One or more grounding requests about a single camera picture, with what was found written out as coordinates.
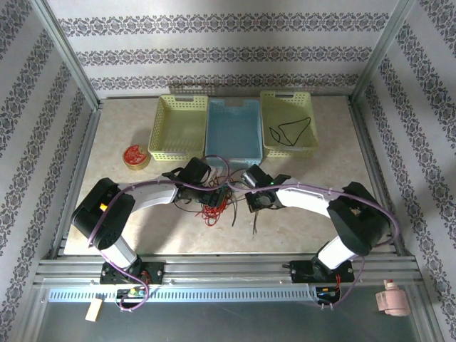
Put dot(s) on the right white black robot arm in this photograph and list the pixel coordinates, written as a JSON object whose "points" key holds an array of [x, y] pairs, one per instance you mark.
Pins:
{"points": [[303, 199]]}

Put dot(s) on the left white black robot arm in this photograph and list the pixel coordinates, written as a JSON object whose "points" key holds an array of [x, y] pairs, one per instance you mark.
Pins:
{"points": [[153, 194]]}

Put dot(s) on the yellow plastic basket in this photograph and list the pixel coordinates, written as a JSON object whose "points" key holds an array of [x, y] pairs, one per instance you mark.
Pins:
{"points": [[285, 107], [178, 124]]}

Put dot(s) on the blue plastic basket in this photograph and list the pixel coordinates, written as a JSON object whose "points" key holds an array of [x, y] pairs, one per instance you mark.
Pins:
{"points": [[231, 128]]}

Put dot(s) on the round red gold tin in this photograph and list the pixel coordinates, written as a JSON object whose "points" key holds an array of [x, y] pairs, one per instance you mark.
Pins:
{"points": [[135, 156]]}

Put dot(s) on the orange yellow block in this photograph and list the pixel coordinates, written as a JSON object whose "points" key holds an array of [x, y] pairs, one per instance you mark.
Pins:
{"points": [[103, 206]]}

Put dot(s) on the small circuit board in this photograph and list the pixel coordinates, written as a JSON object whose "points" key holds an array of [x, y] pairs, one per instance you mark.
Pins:
{"points": [[135, 293], [326, 293]]}

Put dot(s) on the grey metal plate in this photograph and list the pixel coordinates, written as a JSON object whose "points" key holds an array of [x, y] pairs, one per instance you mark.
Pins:
{"points": [[228, 324]]}

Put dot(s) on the small tan wooden block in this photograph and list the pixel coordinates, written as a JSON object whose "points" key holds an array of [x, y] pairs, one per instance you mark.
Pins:
{"points": [[93, 310]]}

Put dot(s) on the pink plastic bottle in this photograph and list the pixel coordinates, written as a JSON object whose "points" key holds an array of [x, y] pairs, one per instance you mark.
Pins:
{"points": [[392, 301]]}

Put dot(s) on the aluminium mounting rail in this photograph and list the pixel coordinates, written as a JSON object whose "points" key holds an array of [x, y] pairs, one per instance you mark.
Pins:
{"points": [[228, 267]]}

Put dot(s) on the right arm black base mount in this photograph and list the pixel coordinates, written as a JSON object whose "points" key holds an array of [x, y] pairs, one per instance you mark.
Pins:
{"points": [[301, 270]]}

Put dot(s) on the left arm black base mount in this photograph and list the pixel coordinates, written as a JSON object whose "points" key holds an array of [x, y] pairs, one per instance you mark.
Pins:
{"points": [[156, 272]]}

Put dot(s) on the aluminium side rail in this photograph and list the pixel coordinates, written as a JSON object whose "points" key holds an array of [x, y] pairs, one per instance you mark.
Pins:
{"points": [[83, 160], [370, 160]]}

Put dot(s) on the aluminium frame post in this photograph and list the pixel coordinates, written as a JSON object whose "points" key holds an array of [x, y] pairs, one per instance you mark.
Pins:
{"points": [[383, 53], [67, 53]]}

